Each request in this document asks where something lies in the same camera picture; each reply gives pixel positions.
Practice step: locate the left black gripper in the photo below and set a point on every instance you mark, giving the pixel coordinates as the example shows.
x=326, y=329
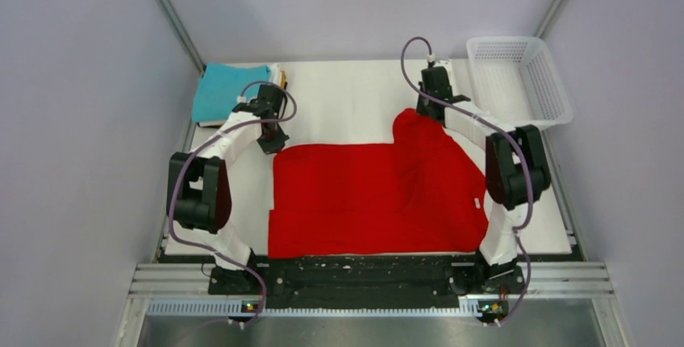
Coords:
x=276, y=145

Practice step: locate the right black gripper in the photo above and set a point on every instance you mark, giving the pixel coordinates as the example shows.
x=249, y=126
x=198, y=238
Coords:
x=420, y=108

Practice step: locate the red t-shirt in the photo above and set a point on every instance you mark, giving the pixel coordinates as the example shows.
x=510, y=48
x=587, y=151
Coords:
x=420, y=193

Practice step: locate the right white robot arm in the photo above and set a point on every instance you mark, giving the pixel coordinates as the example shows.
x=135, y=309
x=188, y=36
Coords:
x=516, y=175

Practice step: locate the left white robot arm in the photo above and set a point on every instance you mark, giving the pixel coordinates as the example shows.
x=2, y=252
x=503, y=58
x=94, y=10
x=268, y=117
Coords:
x=199, y=198

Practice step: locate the folded white t-shirt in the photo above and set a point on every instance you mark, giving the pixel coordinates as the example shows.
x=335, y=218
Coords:
x=273, y=73

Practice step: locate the folded teal t-shirt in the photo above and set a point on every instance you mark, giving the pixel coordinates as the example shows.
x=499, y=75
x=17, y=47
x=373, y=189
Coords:
x=222, y=92

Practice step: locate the white plastic basket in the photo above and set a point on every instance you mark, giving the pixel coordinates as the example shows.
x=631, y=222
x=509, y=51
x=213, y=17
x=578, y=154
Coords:
x=516, y=80

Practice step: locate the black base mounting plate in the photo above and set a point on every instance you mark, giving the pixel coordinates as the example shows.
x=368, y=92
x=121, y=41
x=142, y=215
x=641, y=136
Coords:
x=380, y=285

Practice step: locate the white slotted cable duct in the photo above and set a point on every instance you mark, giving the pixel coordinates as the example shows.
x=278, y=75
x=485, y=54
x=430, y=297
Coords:
x=247, y=308

